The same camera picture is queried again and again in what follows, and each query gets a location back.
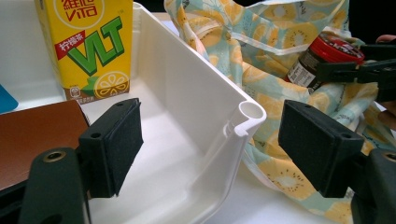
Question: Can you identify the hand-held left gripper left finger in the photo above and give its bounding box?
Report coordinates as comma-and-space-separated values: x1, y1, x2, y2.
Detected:
78, 97, 145, 199

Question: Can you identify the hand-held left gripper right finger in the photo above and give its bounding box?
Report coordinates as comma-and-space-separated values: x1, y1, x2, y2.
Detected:
277, 99, 365, 199

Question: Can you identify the brown drink carton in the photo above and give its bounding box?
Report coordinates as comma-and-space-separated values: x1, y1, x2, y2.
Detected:
0, 99, 91, 191

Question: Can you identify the orange slice print cloth bag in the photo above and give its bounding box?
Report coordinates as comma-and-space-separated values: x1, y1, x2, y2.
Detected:
163, 0, 396, 224

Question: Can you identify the white plastic bin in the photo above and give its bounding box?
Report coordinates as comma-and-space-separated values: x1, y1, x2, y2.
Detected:
0, 0, 268, 224

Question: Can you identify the yellow drink carton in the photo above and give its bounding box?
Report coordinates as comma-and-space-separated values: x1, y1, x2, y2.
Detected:
34, 0, 134, 102

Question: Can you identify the blue snack pouch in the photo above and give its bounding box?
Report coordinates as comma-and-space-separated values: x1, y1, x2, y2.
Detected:
0, 83, 20, 115

